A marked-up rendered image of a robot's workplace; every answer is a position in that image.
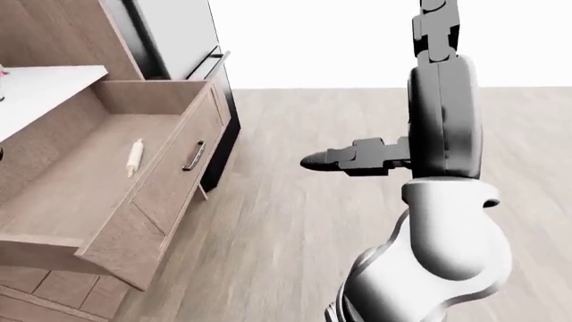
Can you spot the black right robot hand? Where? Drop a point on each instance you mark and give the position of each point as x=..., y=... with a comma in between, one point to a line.
x=440, y=114

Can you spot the open wooden drawer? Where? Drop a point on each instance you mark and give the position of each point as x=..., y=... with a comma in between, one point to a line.
x=134, y=161

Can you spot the black and silver refrigerator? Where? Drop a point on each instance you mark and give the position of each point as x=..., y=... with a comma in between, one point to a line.
x=179, y=43

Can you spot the wooden rolling pin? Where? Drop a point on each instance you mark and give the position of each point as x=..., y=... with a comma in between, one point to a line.
x=134, y=157

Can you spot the tall wooden side panel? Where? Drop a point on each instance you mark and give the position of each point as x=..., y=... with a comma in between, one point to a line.
x=62, y=33

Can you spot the white countertop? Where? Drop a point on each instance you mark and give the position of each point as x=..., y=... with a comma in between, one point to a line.
x=42, y=90

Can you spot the wooden base cabinet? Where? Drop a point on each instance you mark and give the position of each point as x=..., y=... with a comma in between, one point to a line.
x=53, y=292

